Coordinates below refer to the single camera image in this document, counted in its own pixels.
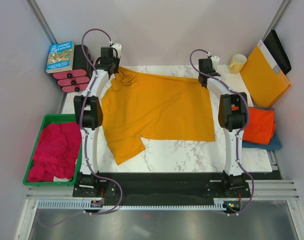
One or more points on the blue treehouse book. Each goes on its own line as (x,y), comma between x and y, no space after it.
(60,57)

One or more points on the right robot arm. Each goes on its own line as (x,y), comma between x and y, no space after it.
(232,118)

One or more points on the white grey envelope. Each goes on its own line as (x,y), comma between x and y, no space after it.
(268,57)

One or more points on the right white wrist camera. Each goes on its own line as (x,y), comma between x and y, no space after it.
(215,61)

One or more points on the orange padded envelope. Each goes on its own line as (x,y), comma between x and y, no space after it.
(264,86)

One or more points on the black pink drawer unit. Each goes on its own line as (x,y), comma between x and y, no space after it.
(78,78)

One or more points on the green plastic tray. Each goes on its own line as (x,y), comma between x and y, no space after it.
(53,119)

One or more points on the yellow t shirt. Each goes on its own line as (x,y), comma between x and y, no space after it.
(156,107)

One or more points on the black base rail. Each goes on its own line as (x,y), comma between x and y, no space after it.
(161,189)

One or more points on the pink crumpled t shirt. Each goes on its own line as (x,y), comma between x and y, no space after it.
(56,153)

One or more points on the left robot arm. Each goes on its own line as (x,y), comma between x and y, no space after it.
(89,115)

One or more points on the blue folded t shirt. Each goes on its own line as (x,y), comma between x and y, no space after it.
(275,143)

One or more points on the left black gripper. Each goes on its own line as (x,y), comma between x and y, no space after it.
(117,60)

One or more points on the orange folded t shirt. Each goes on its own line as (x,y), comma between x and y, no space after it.
(261,126)

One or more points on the black folder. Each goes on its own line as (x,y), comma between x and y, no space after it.
(276,49)

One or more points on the yellow mug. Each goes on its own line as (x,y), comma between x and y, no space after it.
(237,63)

